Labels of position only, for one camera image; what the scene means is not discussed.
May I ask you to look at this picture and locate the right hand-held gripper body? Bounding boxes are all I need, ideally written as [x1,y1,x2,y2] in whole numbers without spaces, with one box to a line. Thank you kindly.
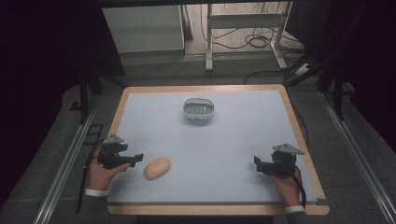
[261,142,305,179]

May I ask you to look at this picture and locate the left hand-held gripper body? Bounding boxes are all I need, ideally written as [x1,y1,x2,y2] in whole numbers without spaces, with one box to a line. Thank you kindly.
[97,133,136,171]

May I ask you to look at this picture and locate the bread roll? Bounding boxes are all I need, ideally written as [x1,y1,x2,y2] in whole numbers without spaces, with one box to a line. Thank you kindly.
[143,156,172,182]

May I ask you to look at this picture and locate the grey soap dish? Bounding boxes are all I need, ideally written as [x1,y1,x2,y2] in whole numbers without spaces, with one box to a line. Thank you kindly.
[182,97,216,121]

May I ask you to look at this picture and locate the person's left hand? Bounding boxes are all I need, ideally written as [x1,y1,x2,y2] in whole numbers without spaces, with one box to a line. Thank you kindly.
[88,148,132,191]

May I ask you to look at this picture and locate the person's right hand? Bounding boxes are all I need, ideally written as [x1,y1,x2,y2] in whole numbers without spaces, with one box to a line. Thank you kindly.
[266,165,303,208]

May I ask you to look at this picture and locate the light grey table mat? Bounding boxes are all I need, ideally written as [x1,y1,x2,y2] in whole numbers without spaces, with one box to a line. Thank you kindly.
[106,89,318,204]

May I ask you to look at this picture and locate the black metal stand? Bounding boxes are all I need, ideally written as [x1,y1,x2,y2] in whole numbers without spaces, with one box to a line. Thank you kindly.
[68,73,127,125]
[286,52,356,121]

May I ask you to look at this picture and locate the wooden table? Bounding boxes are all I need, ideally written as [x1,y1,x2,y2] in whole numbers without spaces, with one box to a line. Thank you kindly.
[106,83,331,217]

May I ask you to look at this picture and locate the white power strip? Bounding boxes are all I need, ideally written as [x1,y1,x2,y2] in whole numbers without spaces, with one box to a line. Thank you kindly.
[293,63,313,77]

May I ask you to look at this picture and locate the white cabinet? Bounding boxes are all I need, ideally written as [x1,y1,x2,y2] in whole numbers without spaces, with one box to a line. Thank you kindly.
[102,4,186,54]

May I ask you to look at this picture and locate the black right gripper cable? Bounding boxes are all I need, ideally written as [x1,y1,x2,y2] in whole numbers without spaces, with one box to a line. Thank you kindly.
[277,158,308,209]

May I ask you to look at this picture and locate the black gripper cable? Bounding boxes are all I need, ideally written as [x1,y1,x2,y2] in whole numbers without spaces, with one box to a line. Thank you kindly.
[277,158,308,209]
[75,146,106,215]

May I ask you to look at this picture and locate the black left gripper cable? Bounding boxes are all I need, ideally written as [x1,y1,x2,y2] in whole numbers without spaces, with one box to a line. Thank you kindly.
[75,146,106,215]

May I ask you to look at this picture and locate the aluminium floor rail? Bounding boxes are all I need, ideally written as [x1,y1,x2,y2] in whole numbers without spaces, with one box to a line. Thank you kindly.
[32,94,101,224]
[318,90,396,224]

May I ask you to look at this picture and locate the black floor cables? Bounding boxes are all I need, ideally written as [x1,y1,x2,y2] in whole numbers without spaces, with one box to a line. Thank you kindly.
[199,2,307,86]

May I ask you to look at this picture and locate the white metal desk frame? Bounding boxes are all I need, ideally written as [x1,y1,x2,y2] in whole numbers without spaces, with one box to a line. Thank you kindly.
[205,1,294,73]

